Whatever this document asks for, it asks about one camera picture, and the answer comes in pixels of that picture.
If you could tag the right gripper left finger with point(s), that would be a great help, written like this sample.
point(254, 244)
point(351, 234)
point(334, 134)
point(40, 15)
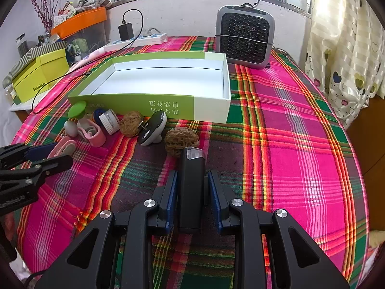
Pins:
point(115, 239)

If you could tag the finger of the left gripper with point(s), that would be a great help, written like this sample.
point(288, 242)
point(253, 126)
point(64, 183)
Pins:
point(38, 172)
point(14, 155)

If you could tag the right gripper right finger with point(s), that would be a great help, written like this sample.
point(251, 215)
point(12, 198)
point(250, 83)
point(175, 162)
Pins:
point(272, 250)

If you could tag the pink grey clip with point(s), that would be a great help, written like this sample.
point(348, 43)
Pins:
point(66, 146)
point(91, 132)

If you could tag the green white mushroom toy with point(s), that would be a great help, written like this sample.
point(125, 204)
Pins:
point(76, 112)

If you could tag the black rectangular device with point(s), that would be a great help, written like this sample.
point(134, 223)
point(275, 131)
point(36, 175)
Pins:
point(191, 189)

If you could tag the black white round disc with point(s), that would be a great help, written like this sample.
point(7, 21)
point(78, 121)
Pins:
point(150, 131)

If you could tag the plaid bed cover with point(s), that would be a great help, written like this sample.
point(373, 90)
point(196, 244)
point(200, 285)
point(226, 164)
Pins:
point(281, 147)

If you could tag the yellow green shoe box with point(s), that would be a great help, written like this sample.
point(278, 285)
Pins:
point(36, 68)

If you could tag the white round cap jar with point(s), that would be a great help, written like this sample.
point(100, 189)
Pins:
point(110, 121)

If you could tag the brown walnut right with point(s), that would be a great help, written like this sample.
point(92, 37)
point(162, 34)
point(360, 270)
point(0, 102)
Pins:
point(176, 140)

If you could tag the brown walnut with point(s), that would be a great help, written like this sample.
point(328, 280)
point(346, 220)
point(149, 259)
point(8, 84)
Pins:
point(176, 140)
point(130, 123)

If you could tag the brown walnut left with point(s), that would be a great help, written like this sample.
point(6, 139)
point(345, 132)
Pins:
point(130, 123)

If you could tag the orange lid storage bin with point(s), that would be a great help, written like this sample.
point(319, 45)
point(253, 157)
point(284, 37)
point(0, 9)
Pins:
point(84, 32)

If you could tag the purple dried flower branches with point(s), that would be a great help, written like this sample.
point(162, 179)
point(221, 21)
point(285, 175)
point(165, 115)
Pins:
point(48, 3)

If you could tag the green white open box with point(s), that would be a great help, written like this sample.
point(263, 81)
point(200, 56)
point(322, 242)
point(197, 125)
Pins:
point(192, 86)

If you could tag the wooden wardrobe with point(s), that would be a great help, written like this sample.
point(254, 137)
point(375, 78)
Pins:
point(367, 136)

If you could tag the black charger adapter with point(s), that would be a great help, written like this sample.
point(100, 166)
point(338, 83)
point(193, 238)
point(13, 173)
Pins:
point(125, 31)

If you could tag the white power strip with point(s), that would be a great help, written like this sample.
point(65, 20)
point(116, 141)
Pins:
point(141, 41)

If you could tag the grey space heater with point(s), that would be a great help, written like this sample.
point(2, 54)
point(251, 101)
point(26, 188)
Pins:
point(245, 35)

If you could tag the heart pattern curtain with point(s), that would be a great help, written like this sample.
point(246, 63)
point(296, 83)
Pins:
point(345, 55)

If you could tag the blue orange cord toy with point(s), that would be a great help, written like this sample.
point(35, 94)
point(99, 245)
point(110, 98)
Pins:
point(96, 116)

